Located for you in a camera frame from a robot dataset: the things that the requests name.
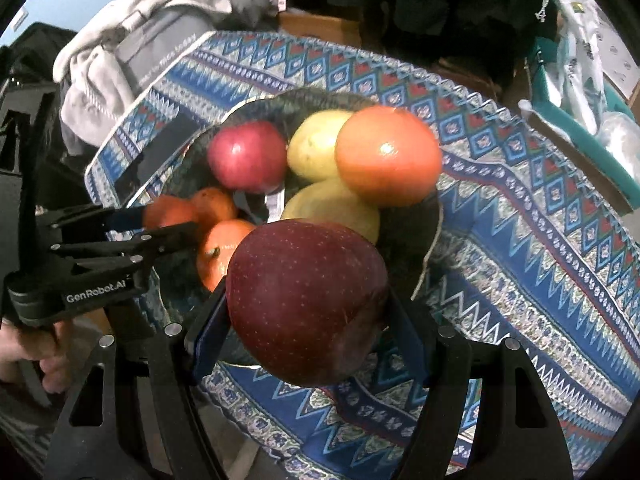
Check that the large orange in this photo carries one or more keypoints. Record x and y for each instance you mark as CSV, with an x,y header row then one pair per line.
x,y
387,160

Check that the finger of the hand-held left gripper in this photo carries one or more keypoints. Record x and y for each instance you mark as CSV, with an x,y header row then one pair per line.
x,y
125,217
150,242

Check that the blue patterned tablecloth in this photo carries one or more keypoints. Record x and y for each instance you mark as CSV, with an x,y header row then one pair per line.
x,y
500,240

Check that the grey printed bag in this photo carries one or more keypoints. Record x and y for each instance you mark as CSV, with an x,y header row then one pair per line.
x,y
160,45

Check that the grey crumpled garment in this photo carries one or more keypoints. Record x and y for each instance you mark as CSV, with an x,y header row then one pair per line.
x,y
235,0

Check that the teal plastic bin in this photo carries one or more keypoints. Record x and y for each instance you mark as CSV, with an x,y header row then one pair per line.
x,y
575,145

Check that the dark red apple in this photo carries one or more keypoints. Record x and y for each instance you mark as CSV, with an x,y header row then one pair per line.
x,y
305,300

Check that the person's left hand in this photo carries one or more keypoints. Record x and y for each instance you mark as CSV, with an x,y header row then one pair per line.
x,y
50,355

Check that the black case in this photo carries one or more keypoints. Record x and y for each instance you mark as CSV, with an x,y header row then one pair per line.
x,y
35,85

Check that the yellow pear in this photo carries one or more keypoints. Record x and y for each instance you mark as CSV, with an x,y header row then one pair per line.
x,y
315,150
345,210

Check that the white fleece garment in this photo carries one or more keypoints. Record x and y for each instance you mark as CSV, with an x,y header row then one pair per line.
x,y
90,100

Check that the clear plastic bag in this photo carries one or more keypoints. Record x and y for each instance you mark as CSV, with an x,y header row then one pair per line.
x,y
622,132

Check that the black rectangular phone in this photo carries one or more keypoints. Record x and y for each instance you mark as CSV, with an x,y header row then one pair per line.
x,y
157,152

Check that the white printed plastic bag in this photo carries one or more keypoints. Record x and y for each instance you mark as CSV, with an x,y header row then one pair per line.
x,y
585,60

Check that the black coat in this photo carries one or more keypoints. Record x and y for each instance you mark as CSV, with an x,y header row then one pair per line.
x,y
450,10

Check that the small tangerine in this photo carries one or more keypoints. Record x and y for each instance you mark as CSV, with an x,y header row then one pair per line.
x,y
167,212
215,205

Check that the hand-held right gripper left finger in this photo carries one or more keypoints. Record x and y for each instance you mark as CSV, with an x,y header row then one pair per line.
x,y
210,320

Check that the bright red apple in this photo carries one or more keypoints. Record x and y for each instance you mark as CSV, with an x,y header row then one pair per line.
x,y
245,157

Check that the medium orange with stem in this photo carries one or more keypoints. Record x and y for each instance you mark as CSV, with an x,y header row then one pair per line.
x,y
217,260

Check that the dark glass bowl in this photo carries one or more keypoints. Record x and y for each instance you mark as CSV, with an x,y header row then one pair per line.
x,y
410,250

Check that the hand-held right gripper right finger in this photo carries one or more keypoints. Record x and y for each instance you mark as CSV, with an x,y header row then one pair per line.
x,y
410,335

